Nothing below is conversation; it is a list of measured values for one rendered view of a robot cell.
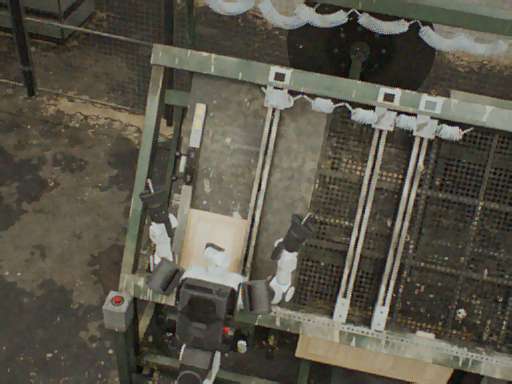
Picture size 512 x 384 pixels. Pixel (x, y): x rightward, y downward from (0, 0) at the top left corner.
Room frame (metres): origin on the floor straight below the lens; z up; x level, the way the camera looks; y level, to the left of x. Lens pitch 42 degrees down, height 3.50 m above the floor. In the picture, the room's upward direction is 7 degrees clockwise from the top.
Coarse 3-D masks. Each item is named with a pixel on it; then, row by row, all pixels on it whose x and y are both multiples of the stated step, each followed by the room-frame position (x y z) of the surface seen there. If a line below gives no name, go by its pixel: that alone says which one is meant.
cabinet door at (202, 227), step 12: (192, 216) 2.30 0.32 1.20; (204, 216) 2.30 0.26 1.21; (216, 216) 2.30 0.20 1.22; (228, 216) 2.31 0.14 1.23; (192, 228) 2.27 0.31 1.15; (204, 228) 2.27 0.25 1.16; (216, 228) 2.27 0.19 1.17; (228, 228) 2.27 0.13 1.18; (240, 228) 2.26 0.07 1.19; (192, 240) 2.23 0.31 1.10; (204, 240) 2.23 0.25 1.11; (216, 240) 2.23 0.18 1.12; (228, 240) 2.23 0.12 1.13; (240, 240) 2.23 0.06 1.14; (192, 252) 2.20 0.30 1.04; (228, 252) 2.20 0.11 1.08; (240, 252) 2.19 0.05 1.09; (180, 264) 2.16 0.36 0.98; (192, 264) 2.16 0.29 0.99; (204, 264) 2.16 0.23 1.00
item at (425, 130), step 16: (432, 128) 2.37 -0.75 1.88; (416, 144) 2.45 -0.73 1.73; (416, 160) 2.43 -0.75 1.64; (416, 176) 2.36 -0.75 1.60; (400, 208) 2.28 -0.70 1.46; (400, 224) 2.26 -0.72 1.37; (400, 240) 2.19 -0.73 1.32; (400, 256) 2.14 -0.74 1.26; (384, 272) 2.11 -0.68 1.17; (384, 288) 2.05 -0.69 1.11; (384, 304) 2.02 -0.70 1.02; (384, 320) 1.96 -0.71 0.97
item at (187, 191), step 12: (204, 108) 2.59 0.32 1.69; (204, 120) 2.57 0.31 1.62; (192, 132) 2.52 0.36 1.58; (192, 144) 2.49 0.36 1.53; (192, 192) 2.38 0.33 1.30; (180, 204) 2.32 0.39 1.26; (180, 216) 2.29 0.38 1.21; (180, 228) 2.25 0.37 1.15; (180, 240) 2.22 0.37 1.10; (180, 252) 2.18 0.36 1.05
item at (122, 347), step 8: (120, 336) 1.88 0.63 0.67; (128, 336) 1.93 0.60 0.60; (120, 344) 1.88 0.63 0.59; (128, 344) 1.92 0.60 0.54; (120, 352) 1.88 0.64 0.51; (128, 352) 1.91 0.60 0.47; (120, 360) 1.88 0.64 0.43; (128, 360) 1.91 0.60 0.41; (120, 368) 1.88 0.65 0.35; (128, 368) 1.90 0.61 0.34; (120, 376) 1.88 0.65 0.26; (128, 376) 1.89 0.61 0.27
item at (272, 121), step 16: (272, 80) 2.60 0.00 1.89; (288, 80) 2.59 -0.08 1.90; (272, 96) 2.46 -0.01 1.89; (272, 112) 2.55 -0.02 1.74; (272, 128) 2.50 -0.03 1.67; (272, 144) 2.46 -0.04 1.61; (256, 176) 2.37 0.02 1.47; (256, 192) 2.33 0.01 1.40; (256, 208) 2.31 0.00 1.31; (256, 224) 2.24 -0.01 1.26; (256, 240) 2.23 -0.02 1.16; (240, 256) 2.15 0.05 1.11; (240, 272) 2.10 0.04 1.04
